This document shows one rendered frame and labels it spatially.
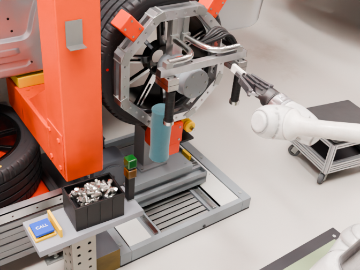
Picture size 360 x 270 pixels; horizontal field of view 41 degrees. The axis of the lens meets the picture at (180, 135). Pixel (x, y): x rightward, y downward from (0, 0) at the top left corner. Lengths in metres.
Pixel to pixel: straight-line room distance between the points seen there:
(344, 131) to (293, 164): 1.60
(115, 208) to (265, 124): 0.70
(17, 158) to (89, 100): 0.50
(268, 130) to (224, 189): 1.19
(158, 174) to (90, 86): 0.85
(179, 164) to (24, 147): 0.81
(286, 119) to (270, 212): 1.25
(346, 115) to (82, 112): 1.74
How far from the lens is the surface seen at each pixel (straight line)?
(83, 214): 1.81
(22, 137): 2.26
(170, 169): 2.50
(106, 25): 1.96
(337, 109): 3.07
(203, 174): 2.60
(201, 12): 2.03
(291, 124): 1.50
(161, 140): 2.04
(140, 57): 2.07
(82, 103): 1.78
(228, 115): 3.42
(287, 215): 2.70
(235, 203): 2.57
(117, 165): 2.25
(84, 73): 1.73
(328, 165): 2.86
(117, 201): 1.84
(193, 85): 1.96
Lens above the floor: 1.78
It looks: 34 degrees down
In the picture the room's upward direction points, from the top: 6 degrees clockwise
